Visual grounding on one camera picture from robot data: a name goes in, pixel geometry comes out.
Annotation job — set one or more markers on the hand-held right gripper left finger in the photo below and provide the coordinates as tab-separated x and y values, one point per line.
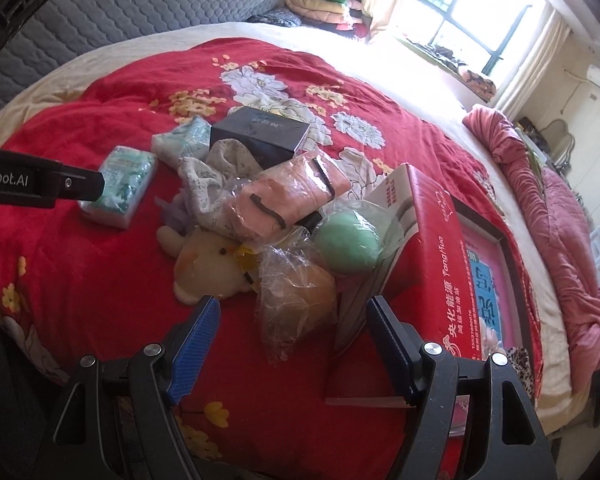
196	347

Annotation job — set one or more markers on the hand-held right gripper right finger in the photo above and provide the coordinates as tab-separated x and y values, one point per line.
391	347

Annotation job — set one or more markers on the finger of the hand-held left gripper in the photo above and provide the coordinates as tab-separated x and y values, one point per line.
82	185

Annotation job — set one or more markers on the beige plush toy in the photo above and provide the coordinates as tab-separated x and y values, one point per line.
205	265

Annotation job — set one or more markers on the orange item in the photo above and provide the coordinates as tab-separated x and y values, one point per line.
295	300

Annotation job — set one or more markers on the green round sponge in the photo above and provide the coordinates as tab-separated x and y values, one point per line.
350	242

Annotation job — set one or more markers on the dark-rimmed printed box tray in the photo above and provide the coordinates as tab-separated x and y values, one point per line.
490	290

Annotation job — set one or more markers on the white plush toy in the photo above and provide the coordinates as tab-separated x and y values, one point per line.
210	185

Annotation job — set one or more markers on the pink cloth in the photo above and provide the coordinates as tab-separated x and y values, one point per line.
280	195

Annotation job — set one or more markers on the red floral blanket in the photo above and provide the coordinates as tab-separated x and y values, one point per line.
105	270

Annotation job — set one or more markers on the red white carton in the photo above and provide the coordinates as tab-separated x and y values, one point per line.
430	260

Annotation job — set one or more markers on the leopard print cloth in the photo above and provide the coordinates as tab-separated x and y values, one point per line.
521	370

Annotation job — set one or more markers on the dark cardboard box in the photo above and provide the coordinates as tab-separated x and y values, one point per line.
260	135

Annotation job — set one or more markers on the grey quilted headboard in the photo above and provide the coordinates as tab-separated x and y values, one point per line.
130	0

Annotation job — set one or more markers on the pink quilt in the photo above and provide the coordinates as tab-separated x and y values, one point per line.
545	220

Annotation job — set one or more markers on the bed with cream sheet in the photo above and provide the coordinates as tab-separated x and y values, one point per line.
430	110

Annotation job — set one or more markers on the dark patterned pillow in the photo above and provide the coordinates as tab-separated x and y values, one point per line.
275	17

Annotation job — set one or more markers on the vanity mirror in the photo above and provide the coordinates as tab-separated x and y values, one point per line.
560	142

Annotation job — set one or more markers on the clothes on windowsill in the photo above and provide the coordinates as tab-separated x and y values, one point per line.
475	82

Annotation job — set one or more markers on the stack of folded blankets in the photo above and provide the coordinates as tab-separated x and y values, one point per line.
325	5

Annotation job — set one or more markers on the window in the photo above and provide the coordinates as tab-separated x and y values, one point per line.
475	15

